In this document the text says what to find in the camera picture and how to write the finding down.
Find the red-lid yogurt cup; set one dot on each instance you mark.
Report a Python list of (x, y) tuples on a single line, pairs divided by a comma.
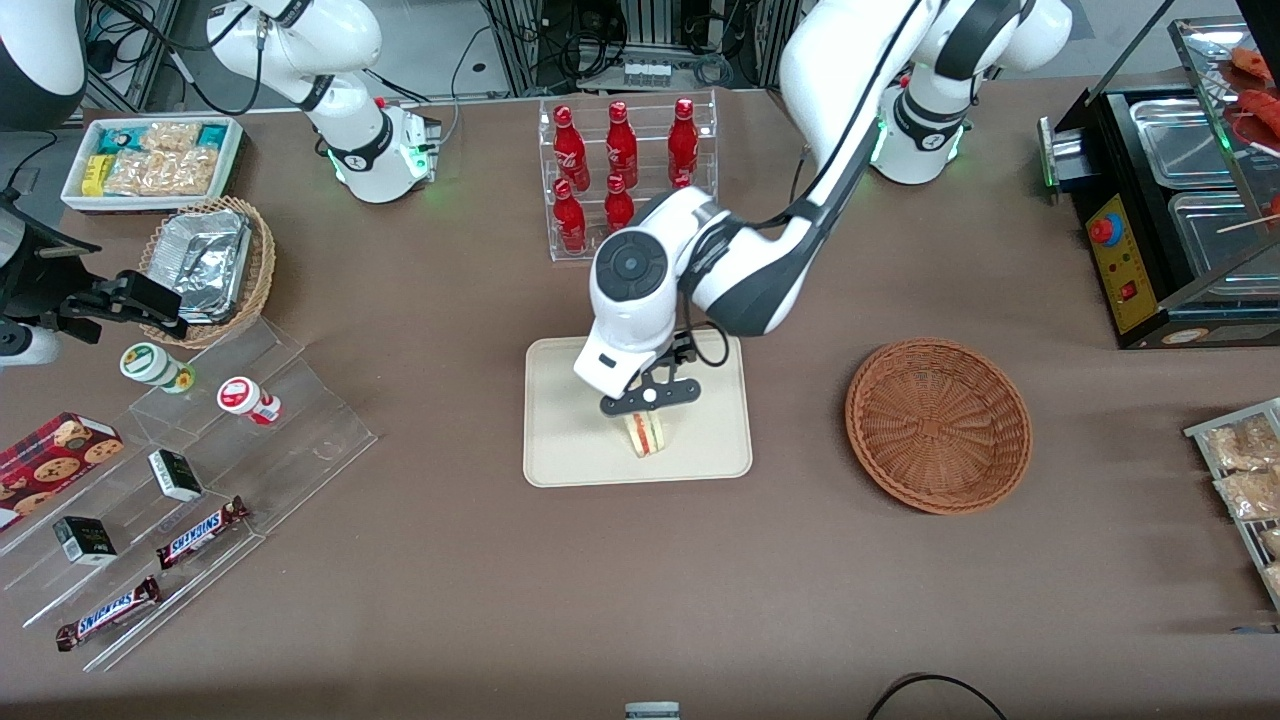
[(240, 396)]

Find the triangular sandwich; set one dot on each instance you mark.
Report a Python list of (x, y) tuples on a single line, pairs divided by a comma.
[(646, 435)]

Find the aluminium frame rack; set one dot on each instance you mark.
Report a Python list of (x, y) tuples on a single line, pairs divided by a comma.
[(650, 30)]

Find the yellow snack packet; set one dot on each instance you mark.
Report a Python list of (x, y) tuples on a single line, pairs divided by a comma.
[(95, 175)]

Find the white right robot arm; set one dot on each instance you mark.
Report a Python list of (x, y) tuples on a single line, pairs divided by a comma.
[(350, 150)]

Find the silver foil tray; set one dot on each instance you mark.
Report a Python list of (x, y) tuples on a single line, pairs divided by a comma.
[(205, 260)]

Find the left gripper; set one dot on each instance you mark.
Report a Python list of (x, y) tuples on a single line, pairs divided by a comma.
[(681, 350)]

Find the small black carton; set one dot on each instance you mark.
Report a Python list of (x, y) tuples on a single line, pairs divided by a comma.
[(176, 475), (85, 540)]

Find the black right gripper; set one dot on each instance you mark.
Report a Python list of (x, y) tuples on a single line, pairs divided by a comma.
[(62, 291)]

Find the stainless steel pan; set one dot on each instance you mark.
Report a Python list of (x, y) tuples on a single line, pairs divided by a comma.
[(1180, 140), (1215, 235)]

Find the black food warmer machine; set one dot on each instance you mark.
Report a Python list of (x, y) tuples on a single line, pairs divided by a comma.
[(1125, 260)]

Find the light tan wicker basket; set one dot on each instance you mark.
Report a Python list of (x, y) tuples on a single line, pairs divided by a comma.
[(263, 270)]

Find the red plaid cookie box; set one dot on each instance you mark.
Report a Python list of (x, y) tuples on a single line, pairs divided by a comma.
[(40, 465)]

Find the large clear cracker bag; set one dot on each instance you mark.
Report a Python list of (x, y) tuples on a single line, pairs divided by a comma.
[(160, 172)]

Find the clear acrylic bottle rack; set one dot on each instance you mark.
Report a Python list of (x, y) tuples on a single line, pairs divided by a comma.
[(645, 120)]

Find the white rectangular snack bin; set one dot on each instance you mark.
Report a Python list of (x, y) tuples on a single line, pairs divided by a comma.
[(72, 195)]

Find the small clear cracker bag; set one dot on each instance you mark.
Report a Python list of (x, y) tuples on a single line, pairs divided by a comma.
[(170, 137)]

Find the clear bag of snacks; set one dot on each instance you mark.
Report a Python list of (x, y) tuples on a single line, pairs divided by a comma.
[(1250, 495), (1240, 445)]

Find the green-lid yogurt cup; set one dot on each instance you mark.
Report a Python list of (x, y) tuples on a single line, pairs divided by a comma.
[(148, 363)]

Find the red sausage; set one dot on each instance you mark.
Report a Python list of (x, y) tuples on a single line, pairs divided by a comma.
[(1255, 62), (1262, 105)]

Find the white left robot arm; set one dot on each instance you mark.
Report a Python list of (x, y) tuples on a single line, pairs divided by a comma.
[(830, 60)]

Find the cream plastic tray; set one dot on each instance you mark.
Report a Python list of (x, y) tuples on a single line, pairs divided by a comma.
[(560, 440)]

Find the Snickers chocolate bar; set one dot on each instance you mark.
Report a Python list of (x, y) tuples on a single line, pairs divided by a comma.
[(108, 614), (200, 533)]

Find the teal snack packet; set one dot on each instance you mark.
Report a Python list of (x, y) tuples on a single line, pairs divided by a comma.
[(212, 136), (120, 140)]

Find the clear acrylic stepped display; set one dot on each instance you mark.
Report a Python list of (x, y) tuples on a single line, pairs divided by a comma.
[(300, 450)]

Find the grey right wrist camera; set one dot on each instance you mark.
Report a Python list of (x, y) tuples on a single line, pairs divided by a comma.
[(25, 345)]

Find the brown wicker basket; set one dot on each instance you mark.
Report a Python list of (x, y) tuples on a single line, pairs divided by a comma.
[(940, 430)]

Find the small grey device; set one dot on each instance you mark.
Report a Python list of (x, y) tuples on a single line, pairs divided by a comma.
[(652, 711)]

